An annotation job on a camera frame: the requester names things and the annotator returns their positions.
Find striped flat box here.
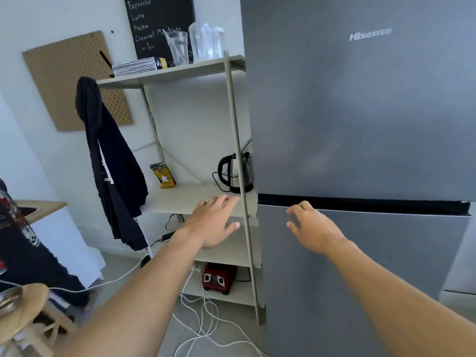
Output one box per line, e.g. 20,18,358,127
111,57,158,78

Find person's left hand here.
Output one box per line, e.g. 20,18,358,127
181,195,241,250

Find steel electric kettle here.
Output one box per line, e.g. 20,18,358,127
217,152,254,194

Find black hanging hooded jacket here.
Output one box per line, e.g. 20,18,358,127
75,76,149,252

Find beige metal shelf unit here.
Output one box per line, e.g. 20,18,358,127
96,51,265,326

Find yellow coffee bag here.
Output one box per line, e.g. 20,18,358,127
150,163,176,189

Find red blender base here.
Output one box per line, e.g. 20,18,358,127
202,262,238,296

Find person's left forearm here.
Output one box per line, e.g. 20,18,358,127
55,230,203,357

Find metal bowl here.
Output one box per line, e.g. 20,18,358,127
0,286,24,319

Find grey two-door refrigerator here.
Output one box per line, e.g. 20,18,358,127
240,0,476,357

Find clear plastic pitcher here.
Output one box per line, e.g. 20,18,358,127
188,21,226,63

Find black chalkboard menu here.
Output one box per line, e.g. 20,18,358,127
123,0,196,60

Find person's right forearm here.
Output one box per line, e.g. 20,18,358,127
324,238,476,357

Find brown wooden pegboard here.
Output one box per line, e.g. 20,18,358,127
21,30,134,132

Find long white cable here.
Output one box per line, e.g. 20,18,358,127
0,238,165,294

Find white base cabinet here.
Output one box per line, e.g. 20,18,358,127
28,209,107,290

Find tangled white cables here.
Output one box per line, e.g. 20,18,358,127
172,269,269,357

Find black pegboard hook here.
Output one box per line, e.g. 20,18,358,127
99,50,115,77

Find clear drinking glass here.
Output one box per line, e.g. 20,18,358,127
164,30,190,67

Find wooden countertop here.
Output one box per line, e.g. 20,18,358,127
15,200,68,224

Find person's right hand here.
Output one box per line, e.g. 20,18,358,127
286,201,349,256

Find round wooden stool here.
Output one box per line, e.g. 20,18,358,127
0,283,77,357

